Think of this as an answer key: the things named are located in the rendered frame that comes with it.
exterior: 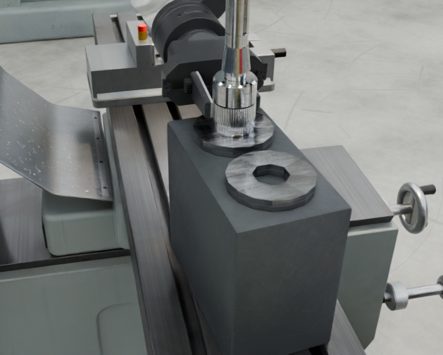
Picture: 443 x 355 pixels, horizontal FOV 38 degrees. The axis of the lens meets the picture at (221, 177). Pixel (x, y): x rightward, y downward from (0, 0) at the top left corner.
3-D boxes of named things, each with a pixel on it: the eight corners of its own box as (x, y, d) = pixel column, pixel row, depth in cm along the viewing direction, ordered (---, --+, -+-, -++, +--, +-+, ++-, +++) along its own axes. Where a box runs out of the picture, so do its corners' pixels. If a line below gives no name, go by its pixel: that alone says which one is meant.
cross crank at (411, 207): (412, 211, 153) (422, 170, 146) (437, 242, 143) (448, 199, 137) (350, 219, 150) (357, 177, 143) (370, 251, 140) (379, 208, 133)
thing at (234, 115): (263, 129, 70) (266, 87, 67) (229, 141, 68) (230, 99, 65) (236, 113, 73) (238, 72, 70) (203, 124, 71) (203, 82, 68)
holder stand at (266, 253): (253, 227, 88) (262, 96, 77) (331, 343, 71) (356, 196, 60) (169, 245, 84) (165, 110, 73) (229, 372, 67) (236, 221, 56)
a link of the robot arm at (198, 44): (163, 49, 70) (139, 7, 79) (163, 125, 75) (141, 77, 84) (270, 39, 73) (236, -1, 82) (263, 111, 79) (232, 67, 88)
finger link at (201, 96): (212, 122, 70) (196, 95, 74) (213, 96, 68) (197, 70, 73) (198, 124, 69) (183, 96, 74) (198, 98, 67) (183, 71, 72)
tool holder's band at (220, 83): (266, 87, 67) (266, 79, 67) (230, 99, 65) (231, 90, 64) (238, 72, 70) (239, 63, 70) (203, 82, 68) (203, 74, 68)
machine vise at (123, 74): (253, 60, 136) (256, 10, 130) (276, 91, 124) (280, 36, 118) (86, 75, 128) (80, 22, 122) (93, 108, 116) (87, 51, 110)
